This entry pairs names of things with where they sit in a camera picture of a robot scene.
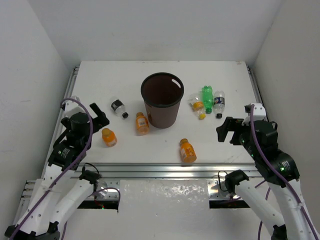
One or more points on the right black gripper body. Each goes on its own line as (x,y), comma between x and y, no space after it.
(235,124)

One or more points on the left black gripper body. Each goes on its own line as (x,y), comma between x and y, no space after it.
(100,120)

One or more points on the small orange juice bottle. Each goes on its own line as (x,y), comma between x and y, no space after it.
(109,137)

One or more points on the clear bottle black label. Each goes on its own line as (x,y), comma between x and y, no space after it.
(118,108)

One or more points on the green plastic bottle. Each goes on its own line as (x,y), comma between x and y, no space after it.
(207,98)

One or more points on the orange bottle barcode label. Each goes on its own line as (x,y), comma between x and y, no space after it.
(142,125)

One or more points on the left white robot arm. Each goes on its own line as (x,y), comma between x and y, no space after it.
(48,212)

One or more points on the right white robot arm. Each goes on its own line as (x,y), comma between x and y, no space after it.
(279,170)

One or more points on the brown plastic bin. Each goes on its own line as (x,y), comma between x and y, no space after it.
(162,93)

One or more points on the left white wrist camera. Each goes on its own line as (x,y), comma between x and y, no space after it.
(70,106)

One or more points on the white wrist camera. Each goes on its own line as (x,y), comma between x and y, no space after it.
(70,106)
(255,111)

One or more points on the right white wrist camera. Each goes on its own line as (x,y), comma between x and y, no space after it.
(255,111)

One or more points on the right aluminium side rail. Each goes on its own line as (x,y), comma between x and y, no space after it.
(255,87)

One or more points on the aluminium front rail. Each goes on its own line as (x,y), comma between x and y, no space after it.
(212,174)

